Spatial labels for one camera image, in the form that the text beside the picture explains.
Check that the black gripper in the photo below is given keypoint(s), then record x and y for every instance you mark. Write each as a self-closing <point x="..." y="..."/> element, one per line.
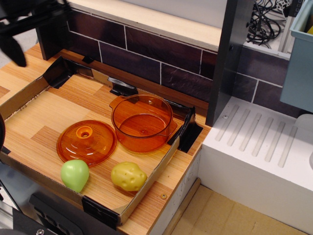
<point x="18" y="16"/>

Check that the yellow toy potato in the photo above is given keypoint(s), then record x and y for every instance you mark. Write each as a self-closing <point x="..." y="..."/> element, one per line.
<point x="128" y="176"/>

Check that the orange transparent pot lid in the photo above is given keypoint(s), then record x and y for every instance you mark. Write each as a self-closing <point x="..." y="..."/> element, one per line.
<point x="91" y="141"/>

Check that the orange transparent pot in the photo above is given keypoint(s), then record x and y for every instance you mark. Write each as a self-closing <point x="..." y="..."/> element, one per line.
<point x="142" y="122"/>

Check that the green toy pear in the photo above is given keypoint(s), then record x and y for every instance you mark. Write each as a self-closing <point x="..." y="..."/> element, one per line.
<point x="75" y="174"/>

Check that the white dish drainer sink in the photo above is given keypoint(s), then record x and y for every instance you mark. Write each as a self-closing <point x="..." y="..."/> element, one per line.
<point x="262" y="159"/>

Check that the teal plastic bin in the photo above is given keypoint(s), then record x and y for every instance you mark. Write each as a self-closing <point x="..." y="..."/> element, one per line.
<point x="298" y="85"/>

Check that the dark grey vertical post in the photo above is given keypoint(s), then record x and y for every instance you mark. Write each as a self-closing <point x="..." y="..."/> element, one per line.
<point x="234" y="33"/>

